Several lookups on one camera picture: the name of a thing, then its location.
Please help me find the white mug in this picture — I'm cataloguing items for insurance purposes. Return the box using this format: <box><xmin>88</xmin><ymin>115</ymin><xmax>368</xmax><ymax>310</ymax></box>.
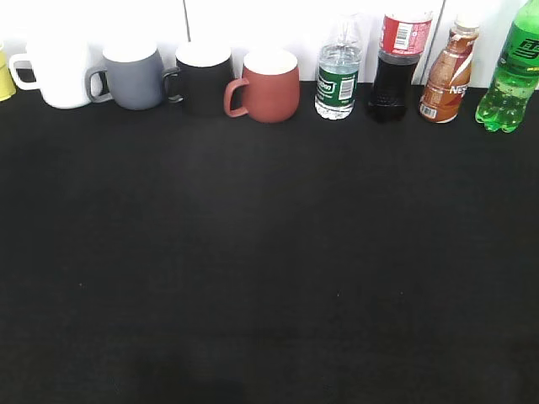
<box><xmin>8</xmin><ymin>39</ymin><xmax>93</xmax><ymax>109</ymax></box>

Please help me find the green soda bottle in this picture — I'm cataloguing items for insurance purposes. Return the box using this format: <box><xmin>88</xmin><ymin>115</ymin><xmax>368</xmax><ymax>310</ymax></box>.
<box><xmin>475</xmin><ymin>1</ymin><xmax>538</xmax><ymax>133</ymax></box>

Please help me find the yellow cup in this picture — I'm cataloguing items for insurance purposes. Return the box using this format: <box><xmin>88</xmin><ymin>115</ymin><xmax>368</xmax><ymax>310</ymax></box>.
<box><xmin>0</xmin><ymin>43</ymin><xmax>16</xmax><ymax>102</ymax></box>

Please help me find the red mug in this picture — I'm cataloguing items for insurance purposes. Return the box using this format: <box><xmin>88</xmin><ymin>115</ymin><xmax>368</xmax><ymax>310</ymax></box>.
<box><xmin>223</xmin><ymin>48</ymin><xmax>300</xmax><ymax>123</ymax></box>

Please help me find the black mug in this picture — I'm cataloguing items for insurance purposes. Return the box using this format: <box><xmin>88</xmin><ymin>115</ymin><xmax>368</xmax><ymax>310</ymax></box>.
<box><xmin>162</xmin><ymin>41</ymin><xmax>233</xmax><ymax>116</ymax></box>

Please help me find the clear water bottle green label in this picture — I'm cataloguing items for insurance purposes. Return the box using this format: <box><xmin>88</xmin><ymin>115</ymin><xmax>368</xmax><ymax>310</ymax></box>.
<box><xmin>314</xmin><ymin>13</ymin><xmax>362</xmax><ymax>120</ymax></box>

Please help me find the grey mug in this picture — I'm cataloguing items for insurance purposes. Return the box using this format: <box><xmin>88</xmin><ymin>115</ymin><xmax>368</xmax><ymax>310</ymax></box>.
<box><xmin>84</xmin><ymin>40</ymin><xmax>165</xmax><ymax>110</ymax></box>

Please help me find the cola bottle red label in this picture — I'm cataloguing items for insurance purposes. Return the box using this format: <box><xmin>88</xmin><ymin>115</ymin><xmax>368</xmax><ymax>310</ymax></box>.
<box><xmin>367</xmin><ymin>9</ymin><xmax>433</xmax><ymax>123</ymax></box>

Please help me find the brown coffee drink bottle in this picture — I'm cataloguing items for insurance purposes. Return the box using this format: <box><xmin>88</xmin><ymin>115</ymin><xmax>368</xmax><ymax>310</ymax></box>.
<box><xmin>419</xmin><ymin>12</ymin><xmax>480</xmax><ymax>124</ymax></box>

